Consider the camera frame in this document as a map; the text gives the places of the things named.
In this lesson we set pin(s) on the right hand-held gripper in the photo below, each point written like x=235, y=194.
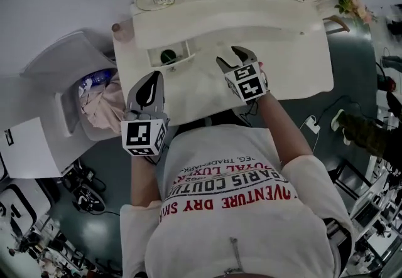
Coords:
x=248, y=82

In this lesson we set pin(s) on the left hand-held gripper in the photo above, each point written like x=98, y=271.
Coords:
x=141, y=135

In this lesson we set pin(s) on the small dark green jar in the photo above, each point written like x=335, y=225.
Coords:
x=168, y=56

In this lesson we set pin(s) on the cream ornate dressing table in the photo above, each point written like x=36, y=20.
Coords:
x=204, y=98

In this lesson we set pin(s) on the person's right forearm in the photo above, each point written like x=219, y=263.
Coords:
x=282, y=132

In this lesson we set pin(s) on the person's left forearm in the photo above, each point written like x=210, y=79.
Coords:
x=146, y=182

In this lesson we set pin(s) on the person's right hand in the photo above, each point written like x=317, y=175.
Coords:
x=266, y=82

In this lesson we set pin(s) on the pink crumpled cloth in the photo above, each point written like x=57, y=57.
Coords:
x=103, y=107

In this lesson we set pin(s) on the blue plastic water bottle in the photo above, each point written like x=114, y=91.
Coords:
x=97, y=77

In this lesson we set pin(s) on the white crumpled wrapper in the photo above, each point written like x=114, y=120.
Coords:
x=85, y=85

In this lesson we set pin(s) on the pink round-capped bottle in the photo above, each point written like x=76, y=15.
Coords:
x=121, y=31

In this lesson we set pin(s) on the grey bin with clothes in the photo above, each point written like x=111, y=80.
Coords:
x=63, y=60

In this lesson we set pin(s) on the white power strip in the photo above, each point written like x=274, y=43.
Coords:
x=313, y=124

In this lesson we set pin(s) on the wooden chair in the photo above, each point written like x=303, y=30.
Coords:
x=337, y=21

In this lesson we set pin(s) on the white cabinet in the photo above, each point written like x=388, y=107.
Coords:
x=31, y=148

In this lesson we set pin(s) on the pink flower bouquet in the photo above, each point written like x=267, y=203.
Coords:
x=351, y=3

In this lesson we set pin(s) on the white printed t-shirt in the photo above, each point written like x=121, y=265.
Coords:
x=238, y=233

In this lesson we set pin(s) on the white black-trimmed case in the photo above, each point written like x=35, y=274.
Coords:
x=22, y=207

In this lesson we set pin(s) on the small black picture frame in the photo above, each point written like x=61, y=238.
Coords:
x=8, y=137

